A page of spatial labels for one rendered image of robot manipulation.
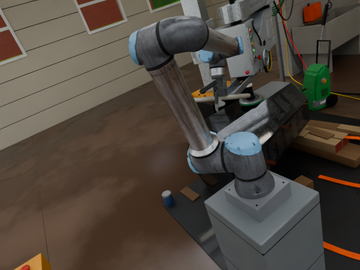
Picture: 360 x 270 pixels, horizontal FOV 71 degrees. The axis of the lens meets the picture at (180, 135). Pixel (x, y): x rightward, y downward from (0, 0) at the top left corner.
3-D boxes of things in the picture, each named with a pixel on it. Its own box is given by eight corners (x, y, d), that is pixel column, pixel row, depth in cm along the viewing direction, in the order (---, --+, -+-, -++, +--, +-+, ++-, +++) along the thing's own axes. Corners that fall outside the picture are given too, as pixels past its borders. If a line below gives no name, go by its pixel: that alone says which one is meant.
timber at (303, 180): (289, 208, 218) (287, 197, 213) (278, 201, 228) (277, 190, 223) (314, 190, 226) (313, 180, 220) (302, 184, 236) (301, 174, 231)
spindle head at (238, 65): (244, 67, 249) (234, 20, 230) (266, 64, 236) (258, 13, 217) (230, 81, 224) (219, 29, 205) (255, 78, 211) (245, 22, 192)
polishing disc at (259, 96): (261, 92, 240) (261, 91, 240) (264, 100, 222) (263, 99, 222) (239, 97, 247) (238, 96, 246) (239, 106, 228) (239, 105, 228)
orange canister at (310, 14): (300, 25, 458) (299, 6, 444) (317, 17, 476) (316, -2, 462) (312, 24, 440) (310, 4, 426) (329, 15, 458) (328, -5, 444)
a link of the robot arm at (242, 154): (264, 179, 109) (255, 145, 102) (227, 180, 118) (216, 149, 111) (268, 158, 121) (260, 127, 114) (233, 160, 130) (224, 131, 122)
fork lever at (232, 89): (245, 72, 248) (244, 67, 246) (264, 69, 237) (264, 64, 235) (216, 100, 200) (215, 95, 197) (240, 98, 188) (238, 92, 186)
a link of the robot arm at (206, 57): (215, 40, 130) (223, 44, 141) (195, 46, 136) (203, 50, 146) (218, 59, 131) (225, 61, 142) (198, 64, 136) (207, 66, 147)
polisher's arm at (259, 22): (259, 55, 284) (252, 9, 263) (280, 52, 271) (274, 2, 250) (237, 80, 234) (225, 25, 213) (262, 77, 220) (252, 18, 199)
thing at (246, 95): (201, 101, 210) (201, 97, 209) (260, 96, 181) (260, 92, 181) (164, 105, 170) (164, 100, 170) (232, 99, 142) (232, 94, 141)
